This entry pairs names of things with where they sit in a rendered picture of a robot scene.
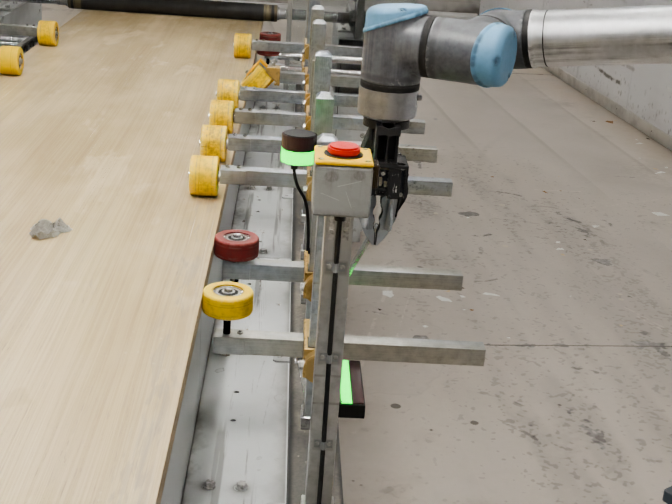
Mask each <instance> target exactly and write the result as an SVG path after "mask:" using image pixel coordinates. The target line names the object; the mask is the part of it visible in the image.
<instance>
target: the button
mask: <svg viewBox="0 0 672 504"><path fill-rule="evenodd" d="M360 150H361V148H360V147H359V145H357V144H355V143H352V142H345V141H336V142H332V143H330V144H329V145H328V148H327V151H328V152H329V153H330V154H332V155H335V156H340V157H354V156H357V155H358V154H360Z"/></svg>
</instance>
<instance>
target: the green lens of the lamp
mask: <svg viewBox="0 0 672 504"><path fill-rule="evenodd" d="M281 161H282V162H283V163H286V164H290V165H297V166H306V165H312V164H313V161H314V151H312V152H307V153H298V152H290V151H287V150H284V149H283V148H282V146H281Z"/></svg>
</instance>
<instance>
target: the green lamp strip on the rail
mask: <svg viewBox="0 0 672 504"><path fill-rule="evenodd" d="M340 391H341V400H342V402H341V403H344V404H352V397H351V386H350V375H349V364H348V360H343V363H342V375H341V388H340Z"/></svg>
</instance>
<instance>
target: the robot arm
mask: <svg viewBox="0 0 672 504"><path fill-rule="evenodd" d="M428 12H429V10H428V8H427V6H425V5H422V4H413V3H388V4H378V5H374V6H372V7H370V8H369V9H368V11H367V13H366V20H365V28H364V29H363V32H364V41H363V54H362V67H361V81H360V84H359V96H358V108H357V111H358V113H359V114H361V115H362V116H363V125H365V126H366V127H369V128H368V130H367V132H366V134H365V136H364V139H363V141H362V143H361V148H369V149H370V150H371V154H372V158H373V159H376V160H378V162H379V166H380V170H379V182H378V188H377V189H373V188H372V193H371V204H370V215H369V217H368V218H359V220H360V223H361V226H362V229H363V231H364V234H365V236H366V237H367V239H368V240H369V242H370V243H371V244H372V245H378V244H379V243H380V242H381V241H382V240H383V239H384V238H385V237H386V236H387V234H388V232H390V231H391V229H392V225H393V223H394V222H395V220H396V217H397V213H398V211H399V209H400V208H401V206H402V205H403V203H404V202H405V200H406V198H407V195H408V182H407V181H408V176H409V174H408V171H409V166H408V163H407V160H406V156H405V155H402V154H401V152H398V146H399V137H400V136H401V130H406V129H408V128H409V125H410V120H411V119H413V118H414V117H416V115H417V106H418V104H417V101H421V100H422V95H421V94H418V93H419V88H420V80H421V77H426V78H432V79H439V80H445V81H452V82H459V83H466V84H473V85H479V86H481V87H484V88H490V87H501V86H503V85H504V84H505V83H506V82H507V81H508V78H510V76H511V74H512V71H513V69H531V68H533V69H535V68H538V67H557V66H595V65H633V64H672V4H667V5H645V6H623V7H601V8H580V9H558V10H537V9H524V10H511V9H508V8H493V9H489V10H487V11H485V12H483V13H481V14H480V15H478V16H476V17H474V18H471V19H469V20H464V19H456V18H448V17H440V16H432V15H427V13H428ZM376 195H377V196H381V197H380V204H381V208H382V212H381V214H380V215H379V225H378V227H377V229H376V233H375V230H374V227H373V224H374V221H375V219H374V215H373V209H374V207H375V206H376Z"/></svg>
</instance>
